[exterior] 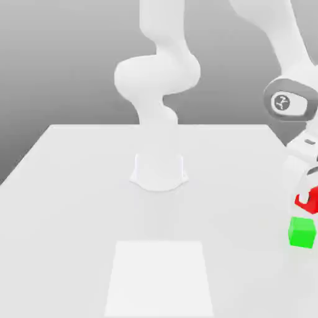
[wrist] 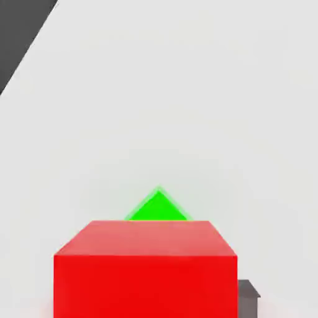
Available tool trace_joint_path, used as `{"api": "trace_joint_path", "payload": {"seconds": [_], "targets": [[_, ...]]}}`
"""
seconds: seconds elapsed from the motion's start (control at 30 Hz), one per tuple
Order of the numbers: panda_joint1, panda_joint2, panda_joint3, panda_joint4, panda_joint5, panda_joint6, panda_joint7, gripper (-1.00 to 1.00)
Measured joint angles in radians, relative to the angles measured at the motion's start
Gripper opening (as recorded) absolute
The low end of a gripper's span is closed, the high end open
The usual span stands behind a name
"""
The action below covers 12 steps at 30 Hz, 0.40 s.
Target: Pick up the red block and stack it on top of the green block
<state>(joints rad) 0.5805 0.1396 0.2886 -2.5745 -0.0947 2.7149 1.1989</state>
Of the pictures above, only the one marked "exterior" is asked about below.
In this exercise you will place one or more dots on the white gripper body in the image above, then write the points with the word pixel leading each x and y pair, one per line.
pixel 298 178

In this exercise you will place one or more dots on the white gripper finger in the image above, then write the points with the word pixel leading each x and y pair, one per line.
pixel 304 197

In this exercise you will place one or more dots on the small red cube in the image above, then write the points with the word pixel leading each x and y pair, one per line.
pixel 310 206

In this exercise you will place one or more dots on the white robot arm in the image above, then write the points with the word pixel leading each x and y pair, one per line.
pixel 159 74

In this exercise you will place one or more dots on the small green cube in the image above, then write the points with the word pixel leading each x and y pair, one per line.
pixel 301 233

